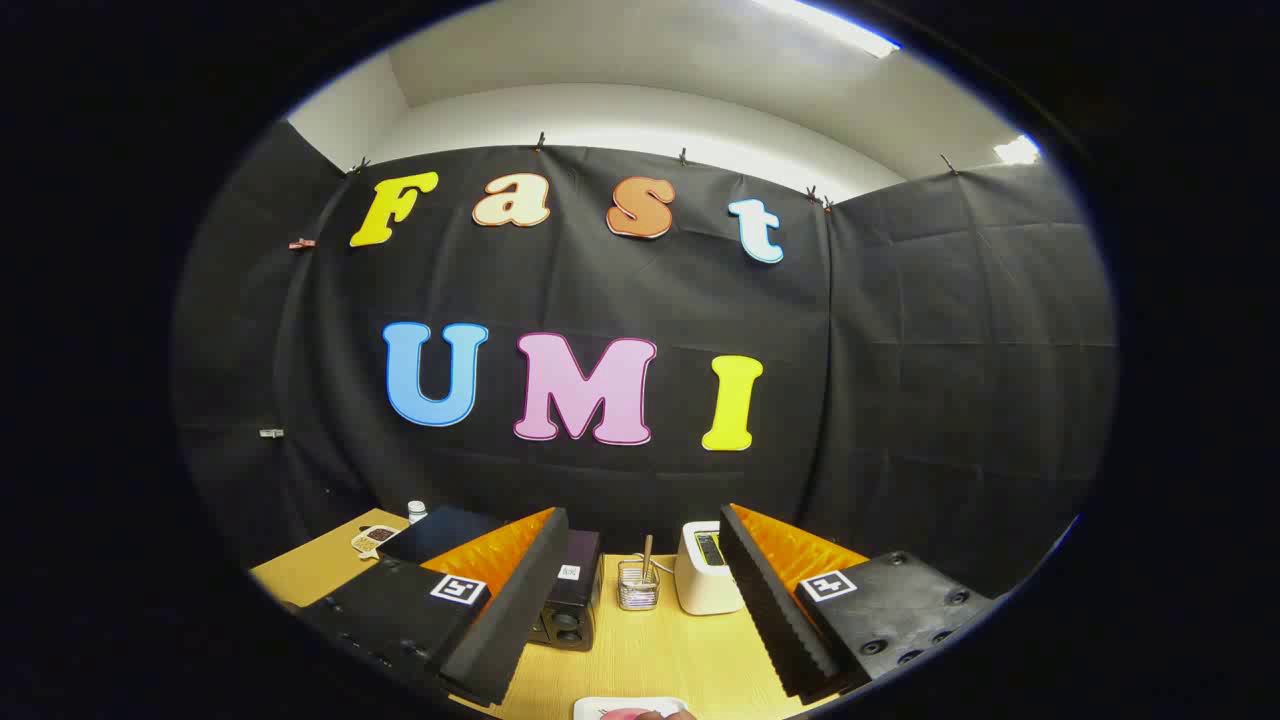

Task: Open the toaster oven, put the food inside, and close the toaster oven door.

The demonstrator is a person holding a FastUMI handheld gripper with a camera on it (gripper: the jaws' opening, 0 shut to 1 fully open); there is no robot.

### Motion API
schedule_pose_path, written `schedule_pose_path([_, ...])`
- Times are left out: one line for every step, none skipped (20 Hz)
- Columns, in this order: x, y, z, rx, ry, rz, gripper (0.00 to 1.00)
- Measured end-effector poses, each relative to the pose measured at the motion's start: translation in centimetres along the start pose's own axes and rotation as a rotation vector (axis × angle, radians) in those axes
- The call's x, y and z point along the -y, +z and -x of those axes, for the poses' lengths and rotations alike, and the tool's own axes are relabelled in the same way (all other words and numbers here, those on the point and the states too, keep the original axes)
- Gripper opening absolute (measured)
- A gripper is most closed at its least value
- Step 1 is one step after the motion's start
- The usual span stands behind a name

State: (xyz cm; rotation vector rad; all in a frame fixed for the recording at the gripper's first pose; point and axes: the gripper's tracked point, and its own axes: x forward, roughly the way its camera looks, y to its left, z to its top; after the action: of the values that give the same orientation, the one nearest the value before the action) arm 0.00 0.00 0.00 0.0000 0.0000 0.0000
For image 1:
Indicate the small divided snack dish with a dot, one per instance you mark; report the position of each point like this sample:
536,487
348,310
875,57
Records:
372,540

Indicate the small white bottle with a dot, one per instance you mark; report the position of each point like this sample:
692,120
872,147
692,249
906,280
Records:
416,512

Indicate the black backdrop cloth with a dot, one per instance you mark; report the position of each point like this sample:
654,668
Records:
900,400

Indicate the white pop-up toaster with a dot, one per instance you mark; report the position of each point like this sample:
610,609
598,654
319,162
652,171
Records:
700,585

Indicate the white square plate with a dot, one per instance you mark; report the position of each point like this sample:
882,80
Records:
590,707

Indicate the clear glass jar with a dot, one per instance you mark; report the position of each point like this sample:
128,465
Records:
637,595

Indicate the pink ham slice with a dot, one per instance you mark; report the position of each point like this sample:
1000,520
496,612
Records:
622,714

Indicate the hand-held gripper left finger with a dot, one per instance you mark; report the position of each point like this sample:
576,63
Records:
520,600

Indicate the black toaster oven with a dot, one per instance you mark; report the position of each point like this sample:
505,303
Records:
575,600

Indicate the wooden stick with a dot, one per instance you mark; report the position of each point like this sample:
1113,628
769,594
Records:
647,550

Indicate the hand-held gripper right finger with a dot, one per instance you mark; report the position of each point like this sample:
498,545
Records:
765,610

